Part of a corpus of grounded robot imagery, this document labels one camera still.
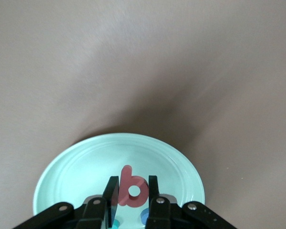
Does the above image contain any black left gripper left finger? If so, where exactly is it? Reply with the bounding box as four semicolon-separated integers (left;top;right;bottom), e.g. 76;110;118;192
75;176;120;229

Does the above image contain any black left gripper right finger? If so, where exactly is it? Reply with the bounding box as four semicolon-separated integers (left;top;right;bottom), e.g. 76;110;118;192
145;176;179;229

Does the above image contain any pink foam letter b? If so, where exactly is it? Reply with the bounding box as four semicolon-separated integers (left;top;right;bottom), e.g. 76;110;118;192
117;165;150;208

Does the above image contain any blue foam letter o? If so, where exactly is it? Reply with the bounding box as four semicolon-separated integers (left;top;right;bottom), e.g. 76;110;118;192
140;207;150;226

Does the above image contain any light green round plate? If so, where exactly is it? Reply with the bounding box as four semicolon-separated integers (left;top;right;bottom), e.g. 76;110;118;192
32;133;205;229

